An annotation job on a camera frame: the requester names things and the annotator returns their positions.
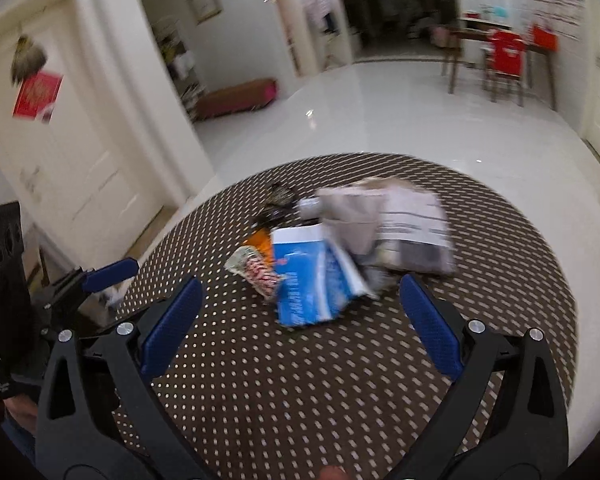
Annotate beige plastic bag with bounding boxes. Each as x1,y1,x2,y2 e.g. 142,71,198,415
315,185,396,256

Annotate blue white plastic packet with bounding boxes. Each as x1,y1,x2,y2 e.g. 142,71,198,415
270,225,381,328

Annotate framed bird picture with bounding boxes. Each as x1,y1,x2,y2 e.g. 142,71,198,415
186,0,224,25

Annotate hanging tassel ornament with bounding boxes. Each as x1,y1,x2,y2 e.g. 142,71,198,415
10,35,48,83

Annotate brown polka-dot tablecloth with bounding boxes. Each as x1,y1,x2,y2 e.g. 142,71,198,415
112,152,578,480

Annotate chair with red cover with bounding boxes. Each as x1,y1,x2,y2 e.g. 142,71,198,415
481,30,528,106

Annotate red bench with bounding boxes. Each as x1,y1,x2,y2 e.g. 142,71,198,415
192,77,279,121

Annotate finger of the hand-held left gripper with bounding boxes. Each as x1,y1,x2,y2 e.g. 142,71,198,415
42,257,141,307

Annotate wooden dining table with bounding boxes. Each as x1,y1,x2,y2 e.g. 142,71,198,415
442,25,561,111

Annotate white panel door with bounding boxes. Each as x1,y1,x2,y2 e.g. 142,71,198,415
0,0,166,261

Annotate orange packet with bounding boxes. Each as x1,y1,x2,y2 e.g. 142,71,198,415
250,227,273,256

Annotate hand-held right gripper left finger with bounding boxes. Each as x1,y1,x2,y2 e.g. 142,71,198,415
34,276,216,480

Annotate red diamond door poster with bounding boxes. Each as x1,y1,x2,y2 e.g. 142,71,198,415
12,72,65,123

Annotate black wrapper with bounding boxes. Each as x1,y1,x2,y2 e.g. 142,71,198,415
257,182,298,226

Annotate dark glass doorway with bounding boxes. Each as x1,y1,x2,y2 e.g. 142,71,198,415
330,0,463,63

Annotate red bag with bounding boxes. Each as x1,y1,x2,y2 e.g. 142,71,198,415
530,22,560,52

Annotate red striped clear wrapper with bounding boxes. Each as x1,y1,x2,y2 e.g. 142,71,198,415
227,246,283,301

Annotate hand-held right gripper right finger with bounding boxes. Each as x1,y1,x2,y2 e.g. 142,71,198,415
385,274,570,480

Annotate hanging pale jacket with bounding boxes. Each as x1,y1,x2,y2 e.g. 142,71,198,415
304,0,341,36

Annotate grey courier bag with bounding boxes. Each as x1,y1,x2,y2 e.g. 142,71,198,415
375,185,456,276

